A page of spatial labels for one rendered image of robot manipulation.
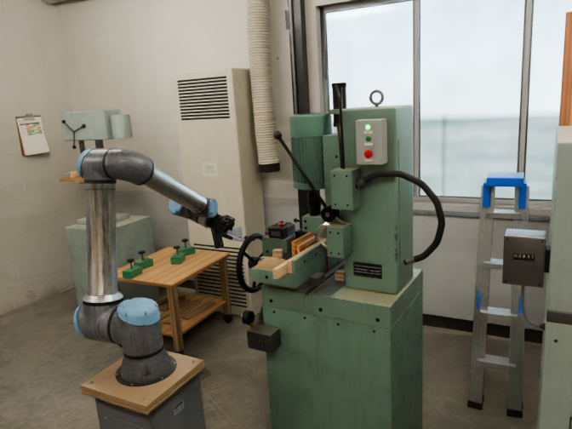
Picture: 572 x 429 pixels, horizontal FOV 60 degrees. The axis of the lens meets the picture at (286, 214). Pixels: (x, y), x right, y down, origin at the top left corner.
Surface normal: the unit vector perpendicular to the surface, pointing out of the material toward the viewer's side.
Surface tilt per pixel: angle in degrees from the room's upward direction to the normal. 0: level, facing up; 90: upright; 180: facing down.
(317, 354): 90
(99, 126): 90
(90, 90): 90
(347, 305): 90
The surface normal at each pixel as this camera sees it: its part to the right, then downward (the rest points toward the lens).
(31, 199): 0.88, 0.05
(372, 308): -0.50, 0.22
